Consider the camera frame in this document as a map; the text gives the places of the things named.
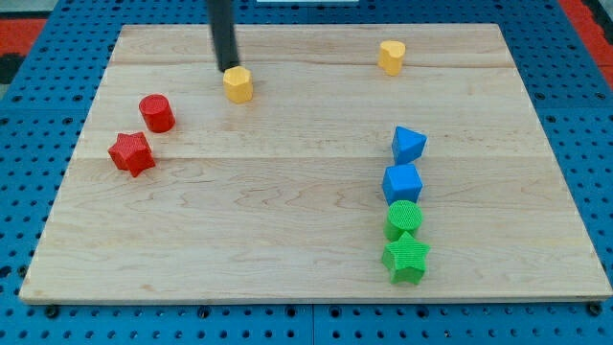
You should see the yellow heart block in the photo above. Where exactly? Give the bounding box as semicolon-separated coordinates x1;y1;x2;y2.
377;40;406;76

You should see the red cylinder block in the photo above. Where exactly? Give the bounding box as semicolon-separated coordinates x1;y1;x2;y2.
138;94;175;133

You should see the green cylinder block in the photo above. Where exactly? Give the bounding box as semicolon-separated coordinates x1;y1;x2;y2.
383;200;423;242

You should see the blue triangle block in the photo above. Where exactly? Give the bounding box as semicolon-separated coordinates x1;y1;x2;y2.
391;126;427;165

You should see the red star block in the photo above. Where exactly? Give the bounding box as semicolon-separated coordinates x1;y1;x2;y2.
107;132;155;177

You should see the light wooden board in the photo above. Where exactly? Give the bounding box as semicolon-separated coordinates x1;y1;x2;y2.
19;24;612;306

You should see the blue cube block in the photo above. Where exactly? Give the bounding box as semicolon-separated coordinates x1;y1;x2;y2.
381;164;423;205

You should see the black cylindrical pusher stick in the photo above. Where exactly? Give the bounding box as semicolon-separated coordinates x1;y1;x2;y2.
206;0;239;72

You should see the yellow hexagon block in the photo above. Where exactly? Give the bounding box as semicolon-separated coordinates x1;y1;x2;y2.
223;66;253;104

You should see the green star block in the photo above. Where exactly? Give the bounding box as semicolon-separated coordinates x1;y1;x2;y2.
381;232;430;285

